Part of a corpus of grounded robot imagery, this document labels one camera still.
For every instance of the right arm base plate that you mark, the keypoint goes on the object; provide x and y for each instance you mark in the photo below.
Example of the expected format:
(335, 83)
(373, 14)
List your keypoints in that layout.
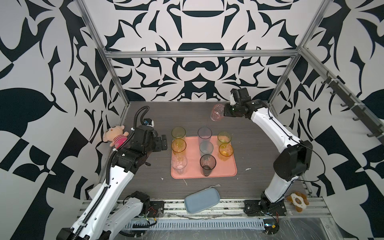
(259, 207)

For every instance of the tall dark grey glass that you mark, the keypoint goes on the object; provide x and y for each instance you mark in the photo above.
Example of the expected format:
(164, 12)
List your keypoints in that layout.
(207, 163)

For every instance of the pink plastic tray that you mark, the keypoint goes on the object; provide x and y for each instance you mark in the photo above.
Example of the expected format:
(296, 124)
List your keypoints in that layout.
(193, 169)

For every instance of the orange white plush toy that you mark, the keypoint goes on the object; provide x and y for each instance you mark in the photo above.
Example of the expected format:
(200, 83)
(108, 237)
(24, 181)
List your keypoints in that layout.
(298, 200)

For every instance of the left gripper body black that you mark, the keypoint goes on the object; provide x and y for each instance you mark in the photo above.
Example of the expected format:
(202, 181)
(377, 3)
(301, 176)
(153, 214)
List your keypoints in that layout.
(154, 144)

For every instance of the white cable duct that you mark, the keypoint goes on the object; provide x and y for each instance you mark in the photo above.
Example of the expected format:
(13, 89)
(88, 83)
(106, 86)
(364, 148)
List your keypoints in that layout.
(202, 224)

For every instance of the teal frosted cup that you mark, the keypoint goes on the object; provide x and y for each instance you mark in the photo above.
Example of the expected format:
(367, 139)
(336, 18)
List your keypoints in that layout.
(206, 148)

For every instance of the small green circuit board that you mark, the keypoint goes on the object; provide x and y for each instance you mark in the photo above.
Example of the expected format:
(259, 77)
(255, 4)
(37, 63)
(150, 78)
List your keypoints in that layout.
(271, 227)

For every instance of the small green glass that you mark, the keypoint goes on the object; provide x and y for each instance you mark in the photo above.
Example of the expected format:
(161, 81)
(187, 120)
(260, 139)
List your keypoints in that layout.
(224, 138)

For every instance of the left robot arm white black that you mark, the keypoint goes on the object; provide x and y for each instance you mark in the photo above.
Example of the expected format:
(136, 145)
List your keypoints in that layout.
(99, 221)

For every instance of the tall green glass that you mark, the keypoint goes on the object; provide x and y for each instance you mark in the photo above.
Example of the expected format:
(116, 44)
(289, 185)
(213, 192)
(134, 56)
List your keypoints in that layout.
(178, 133)

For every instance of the tall amber glass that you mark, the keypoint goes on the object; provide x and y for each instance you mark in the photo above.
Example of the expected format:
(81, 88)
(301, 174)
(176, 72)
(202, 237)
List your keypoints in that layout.
(179, 147)

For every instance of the pink plush doll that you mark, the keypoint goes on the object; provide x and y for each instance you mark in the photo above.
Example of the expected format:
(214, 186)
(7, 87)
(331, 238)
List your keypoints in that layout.
(116, 136)

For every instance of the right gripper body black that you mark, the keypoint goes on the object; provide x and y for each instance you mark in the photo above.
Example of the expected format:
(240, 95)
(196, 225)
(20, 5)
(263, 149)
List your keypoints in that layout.
(232, 110)

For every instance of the tall blue glass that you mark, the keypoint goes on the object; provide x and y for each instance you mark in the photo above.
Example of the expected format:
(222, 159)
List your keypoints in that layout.
(204, 134)

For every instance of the wall hook rail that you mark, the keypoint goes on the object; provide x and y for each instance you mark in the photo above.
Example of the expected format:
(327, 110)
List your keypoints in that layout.
(352, 103)

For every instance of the clear stemmed glass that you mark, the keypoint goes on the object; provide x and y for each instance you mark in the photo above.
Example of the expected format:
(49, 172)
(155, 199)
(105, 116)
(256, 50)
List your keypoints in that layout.
(179, 164)

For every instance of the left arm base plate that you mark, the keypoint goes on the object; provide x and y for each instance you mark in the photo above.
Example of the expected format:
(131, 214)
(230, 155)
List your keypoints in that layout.
(153, 209)

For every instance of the small yellow glass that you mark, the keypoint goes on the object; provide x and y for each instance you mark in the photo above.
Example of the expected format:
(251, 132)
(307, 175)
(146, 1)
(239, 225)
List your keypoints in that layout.
(226, 151)

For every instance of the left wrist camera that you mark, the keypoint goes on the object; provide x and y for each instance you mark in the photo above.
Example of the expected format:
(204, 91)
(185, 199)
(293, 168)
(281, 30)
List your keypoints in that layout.
(148, 122)

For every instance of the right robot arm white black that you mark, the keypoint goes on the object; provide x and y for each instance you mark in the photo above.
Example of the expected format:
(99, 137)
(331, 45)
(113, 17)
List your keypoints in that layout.
(295, 155)

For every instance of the small pink glass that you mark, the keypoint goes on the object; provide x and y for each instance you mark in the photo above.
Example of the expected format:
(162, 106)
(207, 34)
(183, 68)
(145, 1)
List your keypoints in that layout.
(217, 112)

